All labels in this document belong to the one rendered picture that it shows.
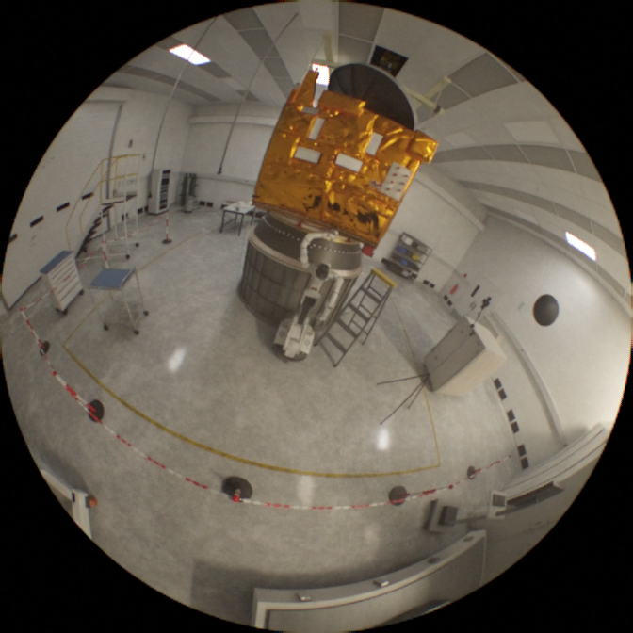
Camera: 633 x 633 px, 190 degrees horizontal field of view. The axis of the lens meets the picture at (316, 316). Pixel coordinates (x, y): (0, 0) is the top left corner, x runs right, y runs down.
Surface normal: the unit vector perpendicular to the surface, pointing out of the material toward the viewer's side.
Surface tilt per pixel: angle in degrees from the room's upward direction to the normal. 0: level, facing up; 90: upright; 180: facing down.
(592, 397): 90
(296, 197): 88
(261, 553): 0
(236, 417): 0
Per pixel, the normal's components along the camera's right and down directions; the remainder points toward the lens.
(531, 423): -0.94, -0.31
